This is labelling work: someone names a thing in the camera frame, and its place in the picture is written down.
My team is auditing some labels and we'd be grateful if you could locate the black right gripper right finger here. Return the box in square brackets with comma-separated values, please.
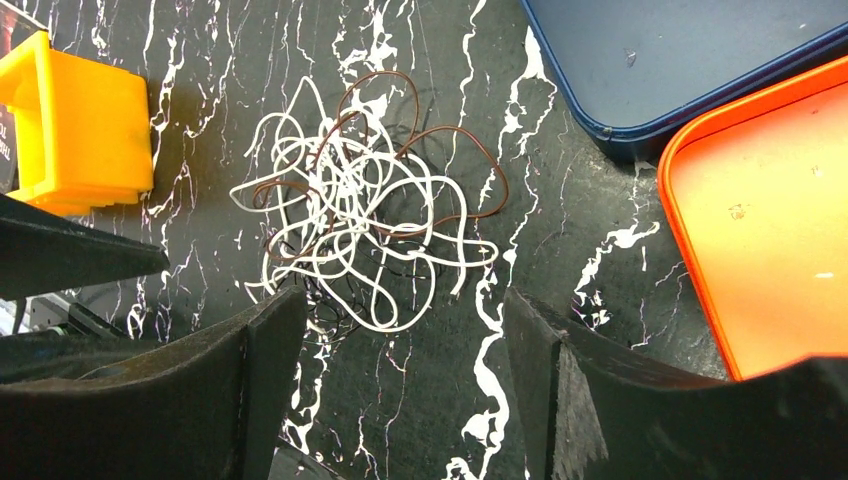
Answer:
[503, 288, 847, 479]

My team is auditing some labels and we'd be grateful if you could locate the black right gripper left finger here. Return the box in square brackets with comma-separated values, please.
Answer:
[1, 287, 307, 479]

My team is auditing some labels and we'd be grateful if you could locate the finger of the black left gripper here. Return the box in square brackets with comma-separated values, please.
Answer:
[1, 195, 170, 300]

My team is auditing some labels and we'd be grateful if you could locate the yellow plastic parts bin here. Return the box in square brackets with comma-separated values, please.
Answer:
[1, 31, 154, 216]

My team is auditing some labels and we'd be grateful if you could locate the orange plastic tray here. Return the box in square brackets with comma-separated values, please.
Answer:
[657, 58, 847, 380]

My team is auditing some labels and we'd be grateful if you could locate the dark blue plastic tray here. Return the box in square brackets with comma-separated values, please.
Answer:
[523, 0, 847, 163]

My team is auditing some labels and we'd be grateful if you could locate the dark book with sunset cover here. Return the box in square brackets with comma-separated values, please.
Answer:
[0, 6, 48, 195]

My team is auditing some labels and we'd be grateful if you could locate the tangled pile of wires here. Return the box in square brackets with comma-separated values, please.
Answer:
[229, 70, 511, 342]

